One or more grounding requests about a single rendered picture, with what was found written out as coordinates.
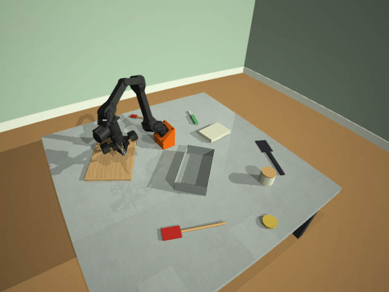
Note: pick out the black spatula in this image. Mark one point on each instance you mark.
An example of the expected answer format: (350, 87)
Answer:
(264, 146)

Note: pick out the yellow round disc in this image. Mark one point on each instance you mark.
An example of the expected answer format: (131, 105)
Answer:
(269, 221)

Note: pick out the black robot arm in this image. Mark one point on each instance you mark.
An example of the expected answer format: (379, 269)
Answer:
(108, 109)

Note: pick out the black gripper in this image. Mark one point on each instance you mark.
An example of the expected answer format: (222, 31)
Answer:
(118, 138)

